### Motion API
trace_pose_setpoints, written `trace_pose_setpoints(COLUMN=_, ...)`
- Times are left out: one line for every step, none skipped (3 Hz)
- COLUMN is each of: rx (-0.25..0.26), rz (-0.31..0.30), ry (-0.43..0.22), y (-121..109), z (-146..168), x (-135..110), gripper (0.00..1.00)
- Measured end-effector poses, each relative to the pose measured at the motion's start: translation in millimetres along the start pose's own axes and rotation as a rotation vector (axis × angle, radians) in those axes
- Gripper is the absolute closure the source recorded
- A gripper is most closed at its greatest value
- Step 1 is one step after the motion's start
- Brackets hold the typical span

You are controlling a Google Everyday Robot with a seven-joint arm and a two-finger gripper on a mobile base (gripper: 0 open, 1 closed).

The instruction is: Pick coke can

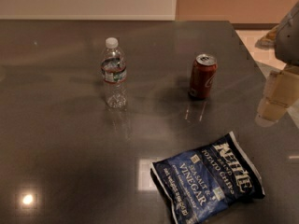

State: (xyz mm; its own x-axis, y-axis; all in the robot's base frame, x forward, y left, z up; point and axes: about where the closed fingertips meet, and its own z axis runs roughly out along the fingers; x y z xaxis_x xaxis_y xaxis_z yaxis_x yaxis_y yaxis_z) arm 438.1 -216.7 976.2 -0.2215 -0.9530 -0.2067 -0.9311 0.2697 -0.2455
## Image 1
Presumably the blue kettle chips bag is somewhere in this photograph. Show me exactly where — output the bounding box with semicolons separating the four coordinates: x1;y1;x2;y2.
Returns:
151;133;264;224

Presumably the clear plastic water bottle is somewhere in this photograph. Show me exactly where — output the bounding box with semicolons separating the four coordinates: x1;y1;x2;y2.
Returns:
101;37;127;108

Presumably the red coke can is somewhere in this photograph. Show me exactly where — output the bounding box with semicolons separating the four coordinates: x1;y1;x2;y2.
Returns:
189;53;218;99

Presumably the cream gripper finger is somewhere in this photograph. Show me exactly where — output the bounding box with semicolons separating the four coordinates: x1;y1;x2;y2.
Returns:
255;64;299;127
255;25;278;49

